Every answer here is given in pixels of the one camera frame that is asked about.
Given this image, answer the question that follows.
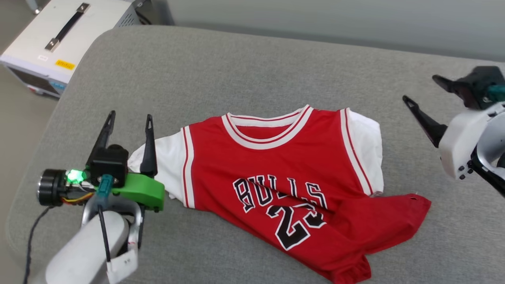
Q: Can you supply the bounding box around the black box carry handle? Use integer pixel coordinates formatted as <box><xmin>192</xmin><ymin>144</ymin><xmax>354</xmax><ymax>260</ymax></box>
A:
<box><xmin>44</xmin><ymin>3</ymin><xmax>90</xmax><ymax>52</ymax></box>

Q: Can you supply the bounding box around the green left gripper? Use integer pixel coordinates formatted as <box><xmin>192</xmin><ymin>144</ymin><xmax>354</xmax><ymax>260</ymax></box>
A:
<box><xmin>37</xmin><ymin>110</ymin><xmax>165</xmax><ymax>212</ymax></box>

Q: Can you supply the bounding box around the white partition panel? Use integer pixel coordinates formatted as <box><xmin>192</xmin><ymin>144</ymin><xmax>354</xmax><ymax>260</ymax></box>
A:
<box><xmin>166</xmin><ymin>0</ymin><xmax>505</xmax><ymax>62</ymax></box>

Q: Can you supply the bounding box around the grey fabric sofa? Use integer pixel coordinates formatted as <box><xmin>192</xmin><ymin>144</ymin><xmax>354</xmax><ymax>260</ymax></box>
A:
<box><xmin>6</xmin><ymin>25</ymin><xmax>505</xmax><ymax>284</ymax></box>

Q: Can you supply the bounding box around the right black cable teal plug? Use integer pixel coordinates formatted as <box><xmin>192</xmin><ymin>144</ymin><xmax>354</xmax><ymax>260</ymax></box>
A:
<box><xmin>487</xmin><ymin>85</ymin><xmax>505</xmax><ymax>103</ymax></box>

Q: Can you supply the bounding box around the red white Bulls jersey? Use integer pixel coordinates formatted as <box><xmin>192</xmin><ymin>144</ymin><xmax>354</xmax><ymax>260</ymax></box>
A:
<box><xmin>127</xmin><ymin>105</ymin><xmax>432</xmax><ymax>284</ymax></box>

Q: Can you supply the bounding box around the left black cable teal plug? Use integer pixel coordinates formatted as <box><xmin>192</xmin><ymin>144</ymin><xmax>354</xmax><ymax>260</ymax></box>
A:
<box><xmin>96</xmin><ymin>174</ymin><xmax>116</xmax><ymax>264</ymax></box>

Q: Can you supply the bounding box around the white equipment box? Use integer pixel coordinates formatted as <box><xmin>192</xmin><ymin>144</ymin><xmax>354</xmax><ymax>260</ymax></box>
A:
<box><xmin>0</xmin><ymin>0</ymin><xmax>148</xmax><ymax>99</ymax></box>

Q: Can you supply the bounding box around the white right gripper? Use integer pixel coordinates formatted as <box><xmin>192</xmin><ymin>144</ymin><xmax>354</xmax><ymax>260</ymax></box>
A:
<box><xmin>402</xmin><ymin>75</ymin><xmax>505</xmax><ymax>181</ymax></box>

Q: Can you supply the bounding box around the thin black hanging cable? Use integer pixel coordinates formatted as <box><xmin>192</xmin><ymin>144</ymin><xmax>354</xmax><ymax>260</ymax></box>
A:
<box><xmin>23</xmin><ymin>206</ymin><xmax>54</xmax><ymax>284</ymax></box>

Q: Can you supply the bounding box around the black cable teal plug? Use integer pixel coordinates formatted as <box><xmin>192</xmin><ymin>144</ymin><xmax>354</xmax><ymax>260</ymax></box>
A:
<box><xmin>487</xmin><ymin>85</ymin><xmax>505</xmax><ymax>103</ymax></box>
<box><xmin>96</xmin><ymin>174</ymin><xmax>116</xmax><ymax>264</ymax></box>

